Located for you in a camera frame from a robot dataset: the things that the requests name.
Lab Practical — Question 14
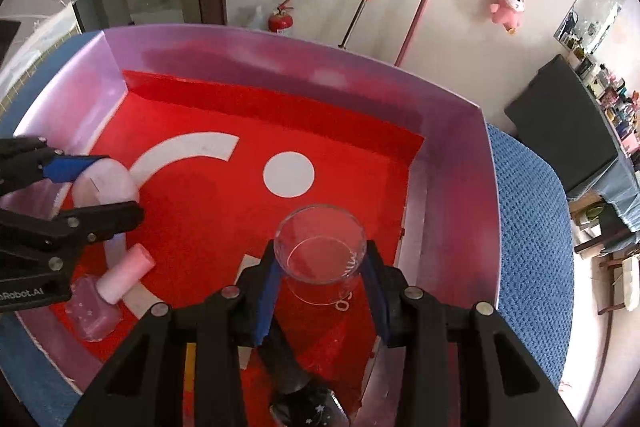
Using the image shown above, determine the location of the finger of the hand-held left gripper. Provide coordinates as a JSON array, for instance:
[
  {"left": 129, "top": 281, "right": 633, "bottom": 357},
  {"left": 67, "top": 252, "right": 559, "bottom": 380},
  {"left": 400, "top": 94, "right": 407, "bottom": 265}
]
[
  {"left": 0, "top": 136, "right": 111, "bottom": 198},
  {"left": 0, "top": 201, "right": 146, "bottom": 259}
]

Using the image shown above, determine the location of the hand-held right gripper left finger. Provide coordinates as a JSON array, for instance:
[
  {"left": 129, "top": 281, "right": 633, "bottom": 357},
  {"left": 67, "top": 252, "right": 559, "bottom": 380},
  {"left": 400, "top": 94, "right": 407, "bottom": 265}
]
[{"left": 65, "top": 239, "right": 278, "bottom": 427}]

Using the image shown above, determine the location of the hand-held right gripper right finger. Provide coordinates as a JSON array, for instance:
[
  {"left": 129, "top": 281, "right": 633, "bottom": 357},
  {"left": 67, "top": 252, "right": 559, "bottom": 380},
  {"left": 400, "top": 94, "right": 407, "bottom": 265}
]
[{"left": 361, "top": 239, "right": 576, "bottom": 427}]

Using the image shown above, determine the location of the pink oval case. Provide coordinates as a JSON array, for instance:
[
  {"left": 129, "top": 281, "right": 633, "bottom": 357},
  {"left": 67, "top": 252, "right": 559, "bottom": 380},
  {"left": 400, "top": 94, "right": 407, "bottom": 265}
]
[{"left": 70, "top": 158, "right": 141, "bottom": 212}]

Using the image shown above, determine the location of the pink nail polish bottle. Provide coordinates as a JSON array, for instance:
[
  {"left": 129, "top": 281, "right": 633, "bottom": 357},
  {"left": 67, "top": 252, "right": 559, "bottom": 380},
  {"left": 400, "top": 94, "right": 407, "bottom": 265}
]
[{"left": 67, "top": 243, "right": 157, "bottom": 343}]

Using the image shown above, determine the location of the clear glass cup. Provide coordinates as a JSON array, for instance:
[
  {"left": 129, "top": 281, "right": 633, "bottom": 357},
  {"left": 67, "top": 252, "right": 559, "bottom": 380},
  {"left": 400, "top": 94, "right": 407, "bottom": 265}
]
[{"left": 274, "top": 204, "right": 367, "bottom": 308}]

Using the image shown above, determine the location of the black nail polish bottle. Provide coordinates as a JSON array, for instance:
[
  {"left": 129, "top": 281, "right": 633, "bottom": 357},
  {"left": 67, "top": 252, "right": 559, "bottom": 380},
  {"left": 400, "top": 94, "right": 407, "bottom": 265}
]
[{"left": 257, "top": 322, "right": 351, "bottom": 427}]

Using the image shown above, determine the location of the purple cardboard box red liner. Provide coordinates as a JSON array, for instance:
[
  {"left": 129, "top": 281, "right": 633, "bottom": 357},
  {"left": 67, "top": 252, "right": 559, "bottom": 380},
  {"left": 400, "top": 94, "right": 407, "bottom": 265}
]
[{"left": 0, "top": 24, "right": 501, "bottom": 427}]

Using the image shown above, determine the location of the dresser with blue cloth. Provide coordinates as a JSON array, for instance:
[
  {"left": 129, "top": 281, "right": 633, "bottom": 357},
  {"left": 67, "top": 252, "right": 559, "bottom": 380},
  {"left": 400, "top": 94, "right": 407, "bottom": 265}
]
[{"left": 504, "top": 54, "right": 640, "bottom": 228}]

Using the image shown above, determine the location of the red fire extinguisher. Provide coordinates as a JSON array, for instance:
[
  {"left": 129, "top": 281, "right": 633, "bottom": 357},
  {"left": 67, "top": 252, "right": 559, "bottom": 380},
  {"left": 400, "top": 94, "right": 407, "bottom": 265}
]
[{"left": 267, "top": 0, "right": 295, "bottom": 36}]

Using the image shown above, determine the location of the pink stick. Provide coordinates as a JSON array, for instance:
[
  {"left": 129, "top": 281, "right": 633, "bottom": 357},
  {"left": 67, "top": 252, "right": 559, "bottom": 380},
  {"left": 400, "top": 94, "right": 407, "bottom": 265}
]
[{"left": 394, "top": 0, "right": 443, "bottom": 66}]

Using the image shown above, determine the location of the row of cosmetic bottles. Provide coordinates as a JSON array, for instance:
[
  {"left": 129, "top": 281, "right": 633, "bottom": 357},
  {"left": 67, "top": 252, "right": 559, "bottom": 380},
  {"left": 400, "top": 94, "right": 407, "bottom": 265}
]
[{"left": 570, "top": 52, "right": 640, "bottom": 152}]

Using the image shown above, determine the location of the pink plush toy white face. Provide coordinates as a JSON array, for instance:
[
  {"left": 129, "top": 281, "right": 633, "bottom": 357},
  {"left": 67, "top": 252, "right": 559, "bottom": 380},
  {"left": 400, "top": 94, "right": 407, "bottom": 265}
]
[{"left": 489, "top": 0, "right": 528, "bottom": 32}]

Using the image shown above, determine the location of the wall mirror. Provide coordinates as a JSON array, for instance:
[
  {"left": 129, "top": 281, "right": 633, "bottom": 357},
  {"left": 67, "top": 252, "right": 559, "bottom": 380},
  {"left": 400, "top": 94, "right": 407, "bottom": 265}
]
[{"left": 554, "top": 0, "right": 631, "bottom": 58}]

